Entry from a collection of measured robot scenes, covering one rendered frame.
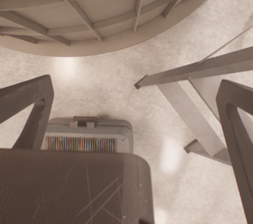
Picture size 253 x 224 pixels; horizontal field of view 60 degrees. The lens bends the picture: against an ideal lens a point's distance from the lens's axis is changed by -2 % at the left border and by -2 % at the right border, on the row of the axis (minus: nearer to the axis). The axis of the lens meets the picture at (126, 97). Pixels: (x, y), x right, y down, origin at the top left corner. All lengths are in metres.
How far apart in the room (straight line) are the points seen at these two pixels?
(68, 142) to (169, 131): 0.61
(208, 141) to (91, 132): 0.57
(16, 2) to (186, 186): 1.36
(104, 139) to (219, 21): 0.94
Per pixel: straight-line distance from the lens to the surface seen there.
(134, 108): 1.35
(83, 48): 1.33
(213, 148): 1.17
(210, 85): 0.77
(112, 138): 1.12
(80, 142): 1.15
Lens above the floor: 1.33
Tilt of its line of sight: 83 degrees down
